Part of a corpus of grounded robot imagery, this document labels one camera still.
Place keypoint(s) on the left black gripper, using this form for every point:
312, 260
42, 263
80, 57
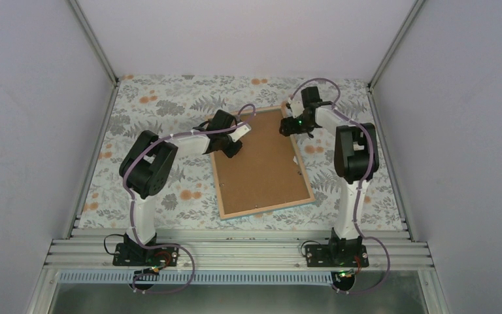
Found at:
230, 152

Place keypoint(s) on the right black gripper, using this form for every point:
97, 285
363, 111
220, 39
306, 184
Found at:
289, 127

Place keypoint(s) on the brown backing board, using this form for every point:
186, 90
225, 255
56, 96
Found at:
259, 169

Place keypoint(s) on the teal wooden picture frame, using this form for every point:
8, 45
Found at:
220, 190

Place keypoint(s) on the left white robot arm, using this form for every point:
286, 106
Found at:
145, 170

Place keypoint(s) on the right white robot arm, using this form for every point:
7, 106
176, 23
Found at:
355, 160

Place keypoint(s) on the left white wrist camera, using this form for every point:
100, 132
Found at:
241, 130

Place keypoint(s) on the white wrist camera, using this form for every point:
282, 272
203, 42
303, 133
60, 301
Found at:
241, 130
291, 108

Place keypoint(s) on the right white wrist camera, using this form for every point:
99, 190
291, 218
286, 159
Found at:
291, 108

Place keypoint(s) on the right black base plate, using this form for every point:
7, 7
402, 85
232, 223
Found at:
321, 256

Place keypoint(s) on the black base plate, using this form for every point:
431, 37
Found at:
321, 256
126, 255

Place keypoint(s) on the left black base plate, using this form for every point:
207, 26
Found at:
126, 255

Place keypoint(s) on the slotted cable duct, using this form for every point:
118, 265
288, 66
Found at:
173, 277

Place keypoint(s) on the aluminium rail frame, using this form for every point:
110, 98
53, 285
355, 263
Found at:
243, 251

